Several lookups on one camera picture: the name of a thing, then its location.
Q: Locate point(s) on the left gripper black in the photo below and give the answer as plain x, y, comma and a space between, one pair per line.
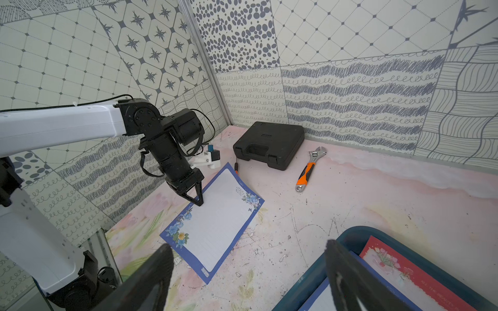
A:
163, 137

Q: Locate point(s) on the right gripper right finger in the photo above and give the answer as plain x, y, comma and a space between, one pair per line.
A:
353, 287

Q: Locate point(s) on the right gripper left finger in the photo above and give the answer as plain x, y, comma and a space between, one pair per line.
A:
147, 288

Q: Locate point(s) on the blue floral stationery paper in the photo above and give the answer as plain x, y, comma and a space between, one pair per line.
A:
203, 236
322, 299

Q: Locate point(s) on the teal plastic storage box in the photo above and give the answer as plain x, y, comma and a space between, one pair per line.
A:
355, 239

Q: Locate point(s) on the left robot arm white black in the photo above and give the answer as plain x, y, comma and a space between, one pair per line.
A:
66, 274

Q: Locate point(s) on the red bordered stationery paper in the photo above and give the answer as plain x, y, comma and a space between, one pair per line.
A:
418, 287

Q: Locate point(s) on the black plastic tool case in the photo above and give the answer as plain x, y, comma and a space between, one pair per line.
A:
271, 143

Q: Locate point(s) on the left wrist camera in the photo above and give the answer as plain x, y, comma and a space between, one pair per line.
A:
207, 158

